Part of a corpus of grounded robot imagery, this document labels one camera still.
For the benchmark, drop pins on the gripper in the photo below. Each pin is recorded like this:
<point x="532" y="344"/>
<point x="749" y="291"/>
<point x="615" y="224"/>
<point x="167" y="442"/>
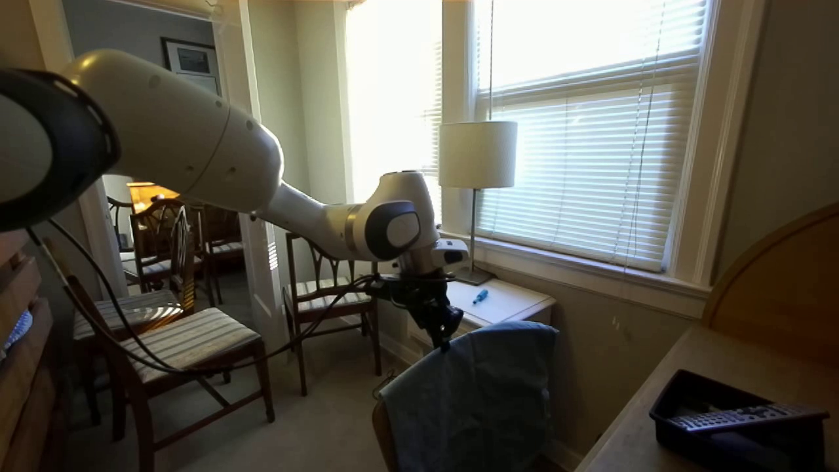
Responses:
<point x="432" y="308"/>

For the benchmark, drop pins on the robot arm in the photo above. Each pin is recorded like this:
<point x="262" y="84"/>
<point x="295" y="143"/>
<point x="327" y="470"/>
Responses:
<point x="183" y="137"/>

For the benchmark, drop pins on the white side table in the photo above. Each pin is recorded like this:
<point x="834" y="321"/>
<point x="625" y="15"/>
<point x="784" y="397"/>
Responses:
<point x="505" y="305"/>

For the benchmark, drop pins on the blue cloth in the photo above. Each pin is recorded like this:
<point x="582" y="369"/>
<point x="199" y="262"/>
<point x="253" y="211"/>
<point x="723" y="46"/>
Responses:
<point x="472" y="400"/>

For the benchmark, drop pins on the wooden chair striped seat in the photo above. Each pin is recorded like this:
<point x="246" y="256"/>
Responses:
<point x="141" y="308"/>
<point x="328" y="295"/>
<point x="190" y="341"/>

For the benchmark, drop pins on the wooden chair under cloth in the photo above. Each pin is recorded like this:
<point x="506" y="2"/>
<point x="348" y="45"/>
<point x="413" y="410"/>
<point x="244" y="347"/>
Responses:
<point x="383" y="432"/>

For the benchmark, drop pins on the white table lamp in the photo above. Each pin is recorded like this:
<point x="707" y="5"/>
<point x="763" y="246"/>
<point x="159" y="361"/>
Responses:
<point x="477" y="154"/>

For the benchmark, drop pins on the bright window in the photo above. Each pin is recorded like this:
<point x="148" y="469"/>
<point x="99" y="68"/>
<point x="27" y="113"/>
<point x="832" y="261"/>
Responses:
<point x="393" y="98"/>

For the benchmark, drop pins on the window with white blinds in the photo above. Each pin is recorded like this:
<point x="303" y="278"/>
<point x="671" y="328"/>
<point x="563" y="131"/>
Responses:
<point x="590" y="151"/>

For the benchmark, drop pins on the row of dining chairs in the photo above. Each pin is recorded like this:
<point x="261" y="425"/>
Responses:
<point x="210" y="239"/>

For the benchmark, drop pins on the black tray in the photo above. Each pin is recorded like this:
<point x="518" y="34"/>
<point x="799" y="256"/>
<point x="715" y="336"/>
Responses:
<point x="708" y="400"/>

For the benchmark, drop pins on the wooden dining table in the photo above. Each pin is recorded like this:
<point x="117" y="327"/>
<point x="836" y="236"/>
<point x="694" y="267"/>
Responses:
<point x="149" y="195"/>

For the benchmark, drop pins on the grey remote control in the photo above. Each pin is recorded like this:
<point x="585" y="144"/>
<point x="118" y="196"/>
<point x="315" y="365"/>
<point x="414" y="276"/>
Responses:
<point x="747" y="417"/>

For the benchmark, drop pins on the framed picture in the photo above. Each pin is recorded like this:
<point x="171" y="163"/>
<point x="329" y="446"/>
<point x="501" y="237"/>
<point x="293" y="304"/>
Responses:
<point x="192" y="63"/>

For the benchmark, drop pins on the curved wooden board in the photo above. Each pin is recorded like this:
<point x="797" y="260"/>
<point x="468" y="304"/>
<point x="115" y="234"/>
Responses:
<point x="780" y="282"/>

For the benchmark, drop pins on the wooden dresser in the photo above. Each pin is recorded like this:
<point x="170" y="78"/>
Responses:
<point x="26" y="367"/>

